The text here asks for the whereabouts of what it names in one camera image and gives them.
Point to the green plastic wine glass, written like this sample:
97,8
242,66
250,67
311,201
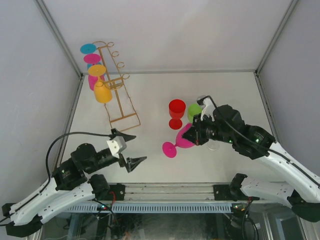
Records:
193,109

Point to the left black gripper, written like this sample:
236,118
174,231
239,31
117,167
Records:
127,137

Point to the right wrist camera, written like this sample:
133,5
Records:
207,106

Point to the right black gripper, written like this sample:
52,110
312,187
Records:
194,134

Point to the blue slotted cable duct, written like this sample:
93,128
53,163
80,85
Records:
151,208

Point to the red plastic wine glass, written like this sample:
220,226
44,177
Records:
177,109

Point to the orange plastic wine glass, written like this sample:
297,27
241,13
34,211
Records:
102,92

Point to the clear wine glass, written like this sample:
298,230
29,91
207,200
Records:
213,145

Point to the gold wire glass rack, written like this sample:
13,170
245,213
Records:
121,112

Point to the magenta wine glass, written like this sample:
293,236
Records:
95,68
170,149

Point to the right black base bracket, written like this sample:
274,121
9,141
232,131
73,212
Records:
222,192

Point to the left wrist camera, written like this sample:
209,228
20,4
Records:
117,143

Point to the left black base bracket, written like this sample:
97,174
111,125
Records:
114,192

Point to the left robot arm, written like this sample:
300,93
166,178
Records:
73,182

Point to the cyan plastic wine glass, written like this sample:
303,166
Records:
88,52

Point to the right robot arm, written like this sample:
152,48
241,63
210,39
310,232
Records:
186,160

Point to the aluminium mounting rail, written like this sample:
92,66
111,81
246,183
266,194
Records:
171,192

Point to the black base bracket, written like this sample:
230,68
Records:
114,192
222,192

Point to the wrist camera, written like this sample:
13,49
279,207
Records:
207,106
117,143

